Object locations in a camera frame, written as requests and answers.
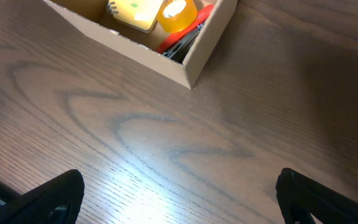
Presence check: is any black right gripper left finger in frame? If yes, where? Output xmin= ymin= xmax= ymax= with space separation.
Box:
xmin=0 ymin=169 xmax=85 ymax=224

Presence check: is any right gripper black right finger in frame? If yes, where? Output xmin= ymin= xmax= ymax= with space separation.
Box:
xmin=275 ymin=168 xmax=358 ymax=224

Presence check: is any brown cardboard box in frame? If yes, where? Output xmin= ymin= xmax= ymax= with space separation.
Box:
xmin=44 ymin=0 xmax=237 ymax=89

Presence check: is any red black stapler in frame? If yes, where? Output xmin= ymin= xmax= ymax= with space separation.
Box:
xmin=155 ymin=4 xmax=214 ymax=63

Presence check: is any yellow sticky notes pad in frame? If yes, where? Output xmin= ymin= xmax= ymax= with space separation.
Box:
xmin=107 ymin=0 xmax=165 ymax=33

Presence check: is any yellow tape roll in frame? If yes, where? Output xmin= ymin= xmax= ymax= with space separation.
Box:
xmin=157 ymin=0 xmax=198 ymax=33

